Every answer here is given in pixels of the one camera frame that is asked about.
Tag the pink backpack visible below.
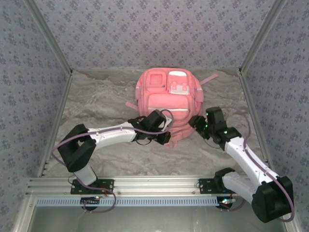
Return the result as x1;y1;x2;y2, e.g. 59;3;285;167
125;68;219;149

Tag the marble pattern table cover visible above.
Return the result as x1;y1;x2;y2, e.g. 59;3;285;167
44;68;276;178

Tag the grey metal panel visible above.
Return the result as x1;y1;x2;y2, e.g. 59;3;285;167
12;195;301;232

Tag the aluminium side rail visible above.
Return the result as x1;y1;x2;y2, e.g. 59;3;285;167
37;72;74;178
238;71;276;177

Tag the black circuit board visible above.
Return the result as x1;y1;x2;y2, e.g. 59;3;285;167
80;197;101;205
218;197;236;209

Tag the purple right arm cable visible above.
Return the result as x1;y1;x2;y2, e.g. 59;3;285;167
221;106;295;223

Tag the pale slotted cable duct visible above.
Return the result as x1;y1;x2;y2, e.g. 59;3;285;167
35;196;222;207

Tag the aluminium frame post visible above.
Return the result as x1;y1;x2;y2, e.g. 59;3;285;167
23;0;73;74
239;0;289;74

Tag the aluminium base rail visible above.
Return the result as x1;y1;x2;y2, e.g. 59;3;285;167
26;175;290;197

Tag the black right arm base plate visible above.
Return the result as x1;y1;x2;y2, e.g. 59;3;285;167
198;178;242;194

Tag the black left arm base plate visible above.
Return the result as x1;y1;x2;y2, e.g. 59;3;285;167
70;178;114;195

